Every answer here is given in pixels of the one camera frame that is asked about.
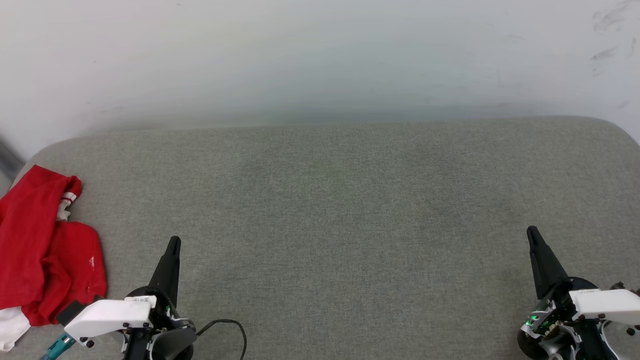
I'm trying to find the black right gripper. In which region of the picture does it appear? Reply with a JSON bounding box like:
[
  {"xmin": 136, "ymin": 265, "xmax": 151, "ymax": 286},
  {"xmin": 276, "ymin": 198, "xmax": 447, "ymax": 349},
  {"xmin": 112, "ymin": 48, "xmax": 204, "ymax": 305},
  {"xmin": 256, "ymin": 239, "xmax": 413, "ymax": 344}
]
[{"xmin": 517, "ymin": 225, "xmax": 622, "ymax": 360}]

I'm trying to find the teal cable connector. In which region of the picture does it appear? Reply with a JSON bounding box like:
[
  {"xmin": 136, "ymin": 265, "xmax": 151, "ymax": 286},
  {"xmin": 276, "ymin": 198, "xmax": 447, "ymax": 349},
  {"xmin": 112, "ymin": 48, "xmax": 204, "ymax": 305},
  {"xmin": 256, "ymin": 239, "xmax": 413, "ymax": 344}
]
[{"xmin": 41, "ymin": 334, "xmax": 77, "ymax": 360}]

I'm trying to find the red and white basketball jersey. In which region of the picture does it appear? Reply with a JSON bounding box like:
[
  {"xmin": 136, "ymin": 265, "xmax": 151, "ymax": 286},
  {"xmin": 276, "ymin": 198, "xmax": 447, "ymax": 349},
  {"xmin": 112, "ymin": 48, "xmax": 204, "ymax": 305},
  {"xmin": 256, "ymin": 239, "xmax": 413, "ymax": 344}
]
[{"xmin": 0, "ymin": 165, "xmax": 108, "ymax": 352}]

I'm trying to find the thin black cable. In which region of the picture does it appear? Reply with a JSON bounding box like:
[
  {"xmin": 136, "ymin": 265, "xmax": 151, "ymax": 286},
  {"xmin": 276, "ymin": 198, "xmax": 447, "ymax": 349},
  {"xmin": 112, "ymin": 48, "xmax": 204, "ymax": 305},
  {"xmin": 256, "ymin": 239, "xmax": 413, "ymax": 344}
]
[{"xmin": 196, "ymin": 319, "xmax": 248, "ymax": 360}]

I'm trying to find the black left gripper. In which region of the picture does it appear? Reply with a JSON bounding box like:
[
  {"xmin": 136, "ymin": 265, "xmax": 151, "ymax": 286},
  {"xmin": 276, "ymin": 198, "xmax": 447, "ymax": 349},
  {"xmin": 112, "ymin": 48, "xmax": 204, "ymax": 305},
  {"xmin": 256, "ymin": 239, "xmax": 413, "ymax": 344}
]
[{"xmin": 123, "ymin": 236, "xmax": 197, "ymax": 360}]

